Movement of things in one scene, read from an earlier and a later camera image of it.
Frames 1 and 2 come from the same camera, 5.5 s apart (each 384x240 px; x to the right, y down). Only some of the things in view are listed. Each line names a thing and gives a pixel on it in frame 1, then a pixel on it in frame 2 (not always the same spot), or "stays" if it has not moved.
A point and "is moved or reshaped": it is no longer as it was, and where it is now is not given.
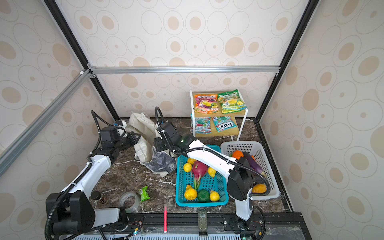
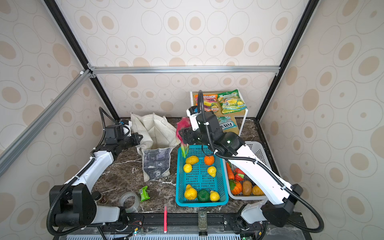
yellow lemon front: [214, 196] stays
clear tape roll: [126, 194] stays
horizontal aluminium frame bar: [184, 70] stays
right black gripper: [157, 144] -> [185, 136]
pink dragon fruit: [199, 169] -> [184, 123]
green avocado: [203, 195] stays
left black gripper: [131, 135] stays
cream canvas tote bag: [145, 153] is moved or reshaped
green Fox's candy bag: [223, 123] stays
